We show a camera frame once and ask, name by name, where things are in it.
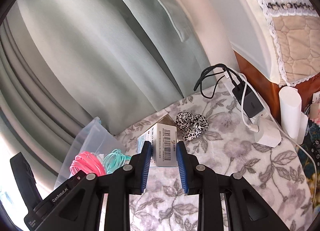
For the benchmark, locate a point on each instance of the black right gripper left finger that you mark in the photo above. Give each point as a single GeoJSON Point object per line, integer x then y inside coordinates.
{"type": "Point", "coordinates": [77, 203]}

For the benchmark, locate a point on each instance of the beige quilted lace cover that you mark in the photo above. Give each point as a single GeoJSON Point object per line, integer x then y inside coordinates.
{"type": "Point", "coordinates": [294, 28]}

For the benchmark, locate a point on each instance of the white charger plug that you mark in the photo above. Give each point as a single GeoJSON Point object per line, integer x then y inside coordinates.
{"type": "Point", "coordinates": [268, 134]}

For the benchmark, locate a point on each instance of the white ear drops box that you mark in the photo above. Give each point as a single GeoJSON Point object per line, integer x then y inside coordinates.
{"type": "Point", "coordinates": [163, 139]}

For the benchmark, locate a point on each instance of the floral fleece blanket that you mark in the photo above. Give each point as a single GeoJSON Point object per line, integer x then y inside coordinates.
{"type": "Point", "coordinates": [226, 147]}

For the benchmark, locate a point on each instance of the white paper roll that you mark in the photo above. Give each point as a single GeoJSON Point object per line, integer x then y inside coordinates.
{"type": "Point", "coordinates": [293, 120]}

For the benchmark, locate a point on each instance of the black power adapter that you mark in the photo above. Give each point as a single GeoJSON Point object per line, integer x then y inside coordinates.
{"type": "Point", "coordinates": [252, 106]}

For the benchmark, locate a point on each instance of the grey green curtain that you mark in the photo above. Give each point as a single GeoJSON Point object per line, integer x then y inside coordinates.
{"type": "Point", "coordinates": [65, 62]}

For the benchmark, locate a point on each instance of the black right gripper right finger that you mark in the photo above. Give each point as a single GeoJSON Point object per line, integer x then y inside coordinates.
{"type": "Point", "coordinates": [224, 199]}

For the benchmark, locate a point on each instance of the leopard print scrunchie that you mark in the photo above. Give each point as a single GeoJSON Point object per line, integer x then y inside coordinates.
{"type": "Point", "coordinates": [191, 125]}

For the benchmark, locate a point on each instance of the clear plastic storage bin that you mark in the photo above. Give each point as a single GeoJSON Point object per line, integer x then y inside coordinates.
{"type": "Point", "coordinates": [92, 138]}

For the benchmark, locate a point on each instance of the brown packing tape roll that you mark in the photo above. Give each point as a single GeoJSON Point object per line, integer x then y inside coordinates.
{"type": "Point", "coordinates": [167, 120]}

